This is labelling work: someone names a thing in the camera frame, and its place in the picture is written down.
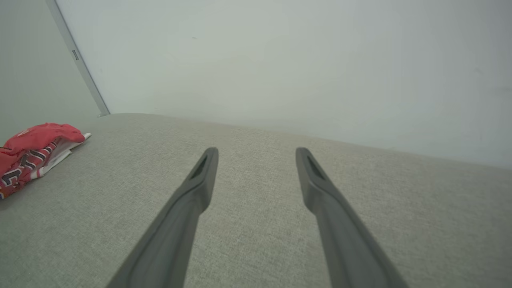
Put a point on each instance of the red and white jersey garment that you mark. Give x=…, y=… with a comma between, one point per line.
x=36, y=140

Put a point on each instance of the grey wall trim strip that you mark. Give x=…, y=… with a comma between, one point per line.
x=82, y=68

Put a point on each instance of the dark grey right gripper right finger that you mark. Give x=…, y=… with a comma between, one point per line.
x=340, y=232

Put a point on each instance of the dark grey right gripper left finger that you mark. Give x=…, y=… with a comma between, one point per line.
x=180, y=224

